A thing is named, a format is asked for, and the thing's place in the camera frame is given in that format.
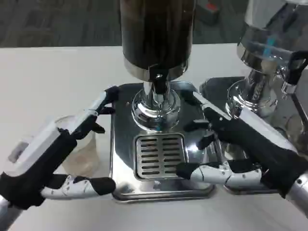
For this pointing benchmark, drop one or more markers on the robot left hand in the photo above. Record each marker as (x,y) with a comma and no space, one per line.
(55,149)

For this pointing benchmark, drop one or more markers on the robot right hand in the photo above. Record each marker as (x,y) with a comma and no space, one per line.
(252,149)

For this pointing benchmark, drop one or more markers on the clear ribbed glass cup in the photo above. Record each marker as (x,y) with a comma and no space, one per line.
(86,156)

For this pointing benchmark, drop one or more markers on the black dispenser tap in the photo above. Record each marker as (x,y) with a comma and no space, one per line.
(158,79)
(297,69)

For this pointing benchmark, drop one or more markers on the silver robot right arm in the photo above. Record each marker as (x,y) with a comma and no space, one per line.
(300,187)

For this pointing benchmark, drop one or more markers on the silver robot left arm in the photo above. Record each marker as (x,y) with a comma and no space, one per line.
(3,204)

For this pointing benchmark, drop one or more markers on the steel drip tray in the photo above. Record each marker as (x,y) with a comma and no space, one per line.
(216,84)
(125,144)

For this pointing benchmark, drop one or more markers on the slotted steel tray grid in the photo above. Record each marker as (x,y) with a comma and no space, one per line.
(160,156)

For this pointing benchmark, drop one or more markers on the clear steel drink dispenser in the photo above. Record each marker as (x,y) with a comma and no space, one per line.
(262,36)

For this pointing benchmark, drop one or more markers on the grey box with red patch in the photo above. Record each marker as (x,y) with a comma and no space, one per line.
(208,9)

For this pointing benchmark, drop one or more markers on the dark drink dispenser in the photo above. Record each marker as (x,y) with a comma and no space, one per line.
(156,31)

